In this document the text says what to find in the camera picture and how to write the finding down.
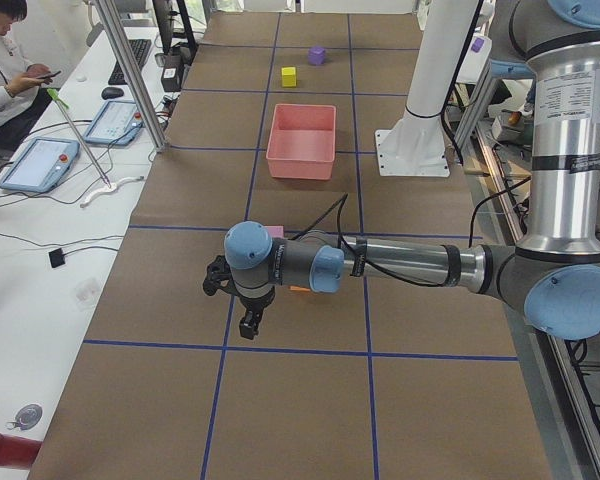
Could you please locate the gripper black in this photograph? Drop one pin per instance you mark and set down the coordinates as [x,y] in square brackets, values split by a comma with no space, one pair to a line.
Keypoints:
[254,304]

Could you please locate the pink foam block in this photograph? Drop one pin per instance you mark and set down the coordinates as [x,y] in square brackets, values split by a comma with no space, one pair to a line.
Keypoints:
[276,231]

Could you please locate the yellow foam block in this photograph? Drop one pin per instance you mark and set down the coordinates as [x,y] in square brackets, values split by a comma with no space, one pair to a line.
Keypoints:
[289,78]

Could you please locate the purple foam block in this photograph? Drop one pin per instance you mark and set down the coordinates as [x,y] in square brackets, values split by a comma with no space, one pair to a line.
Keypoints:
[316,55]

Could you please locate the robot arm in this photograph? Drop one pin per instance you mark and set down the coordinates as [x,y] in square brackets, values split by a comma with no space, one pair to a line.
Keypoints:
[552,274]

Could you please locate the pink plastic bin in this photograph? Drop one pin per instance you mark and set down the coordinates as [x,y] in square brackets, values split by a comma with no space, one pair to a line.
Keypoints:
[302,142]

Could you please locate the clear plastic bag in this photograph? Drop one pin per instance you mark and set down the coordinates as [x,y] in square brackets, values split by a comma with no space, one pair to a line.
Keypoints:
[86,294]

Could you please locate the small black square puck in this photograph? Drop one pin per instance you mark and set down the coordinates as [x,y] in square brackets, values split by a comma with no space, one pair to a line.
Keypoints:
[56,258]

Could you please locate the round metal disc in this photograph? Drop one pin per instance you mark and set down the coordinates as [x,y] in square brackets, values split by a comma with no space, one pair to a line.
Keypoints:
[28,417]

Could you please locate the far blue teach pendant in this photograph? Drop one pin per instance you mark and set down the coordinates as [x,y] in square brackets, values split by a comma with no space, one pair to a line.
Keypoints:
[117,123]

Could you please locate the blue teach pendant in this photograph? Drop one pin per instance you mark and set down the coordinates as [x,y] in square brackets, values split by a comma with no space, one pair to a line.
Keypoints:
[117,123]
[41,165]

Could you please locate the near blue teach pendant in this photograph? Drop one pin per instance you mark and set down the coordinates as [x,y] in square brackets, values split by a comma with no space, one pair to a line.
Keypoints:
[41,165]

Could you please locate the black box with label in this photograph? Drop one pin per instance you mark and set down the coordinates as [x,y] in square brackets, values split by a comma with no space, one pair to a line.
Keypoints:
[172,71]

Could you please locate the black computer mouse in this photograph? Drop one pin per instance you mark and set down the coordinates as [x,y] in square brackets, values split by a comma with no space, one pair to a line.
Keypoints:
[112,92]

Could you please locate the red cylinder bottle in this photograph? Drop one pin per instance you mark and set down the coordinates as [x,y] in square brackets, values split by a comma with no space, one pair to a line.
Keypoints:
[18,452]

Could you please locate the metal grabber stick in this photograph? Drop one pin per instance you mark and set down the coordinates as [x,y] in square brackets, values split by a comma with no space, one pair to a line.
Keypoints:
[109,186]

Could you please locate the black smartphone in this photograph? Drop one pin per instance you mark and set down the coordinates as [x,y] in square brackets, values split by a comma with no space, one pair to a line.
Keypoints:
[48,75]

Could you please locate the seated person white shirt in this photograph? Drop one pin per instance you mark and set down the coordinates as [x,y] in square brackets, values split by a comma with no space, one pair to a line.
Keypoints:
[23,99]

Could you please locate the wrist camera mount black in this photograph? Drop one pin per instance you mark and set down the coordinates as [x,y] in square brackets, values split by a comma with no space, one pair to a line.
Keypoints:
[218,277]

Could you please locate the white camera pillar stand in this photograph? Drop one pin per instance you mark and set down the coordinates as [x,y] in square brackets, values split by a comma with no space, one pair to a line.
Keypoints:
[415,146]

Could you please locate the aluminium frame post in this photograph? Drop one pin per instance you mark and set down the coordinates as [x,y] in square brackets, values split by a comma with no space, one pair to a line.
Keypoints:
[110,19]

